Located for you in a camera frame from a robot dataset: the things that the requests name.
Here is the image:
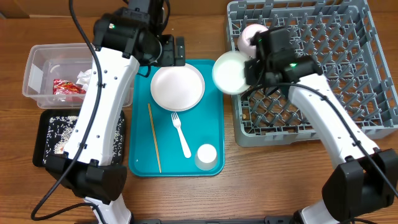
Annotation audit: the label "white plastic fork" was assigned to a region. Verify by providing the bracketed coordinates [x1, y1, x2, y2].
[171, 112, 192, 158]

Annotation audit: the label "large white plate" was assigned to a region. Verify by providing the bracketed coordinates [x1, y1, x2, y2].
[150, 63, 205, 112]

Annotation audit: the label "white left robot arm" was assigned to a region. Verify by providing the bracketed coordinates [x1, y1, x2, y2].
[45, 0, 185, 223]

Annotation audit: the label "wooden chopstick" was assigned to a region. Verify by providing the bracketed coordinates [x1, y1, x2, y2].
[147, 103, 162, 173]

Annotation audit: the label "black tray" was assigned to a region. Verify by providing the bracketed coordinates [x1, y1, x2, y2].
[32, 108, 127, 168]

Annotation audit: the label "grey dishwasher rack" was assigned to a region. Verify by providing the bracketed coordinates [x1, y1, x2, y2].
[226, 0, 397, 147]

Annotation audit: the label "frosted white cup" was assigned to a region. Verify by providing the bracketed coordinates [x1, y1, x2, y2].
[195, 144, 218, 170]

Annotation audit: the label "teal plastic tray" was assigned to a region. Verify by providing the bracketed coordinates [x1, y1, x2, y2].
[129, 59, 225, 177]

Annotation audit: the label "clear plastic bin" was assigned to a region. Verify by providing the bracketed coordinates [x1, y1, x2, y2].
[22, 42, 134, 110]

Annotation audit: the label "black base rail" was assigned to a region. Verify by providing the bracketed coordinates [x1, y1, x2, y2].
[133, 216, 295, 224]

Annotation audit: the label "spilled rice and nuts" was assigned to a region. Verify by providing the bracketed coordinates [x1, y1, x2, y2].
[42, 112, 126, 165]

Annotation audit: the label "red snack wrapper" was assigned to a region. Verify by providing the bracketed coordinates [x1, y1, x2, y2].
[53, 79, 86, 95]

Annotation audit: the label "bowl with rice and nuts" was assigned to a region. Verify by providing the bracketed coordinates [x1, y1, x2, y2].
[237, 24, 268, 58]

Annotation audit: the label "white bowl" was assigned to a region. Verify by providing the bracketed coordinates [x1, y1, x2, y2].
[212, 51, 249, 95]

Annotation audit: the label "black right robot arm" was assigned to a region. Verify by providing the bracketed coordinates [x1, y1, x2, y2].
[244, 27, 397, 223]

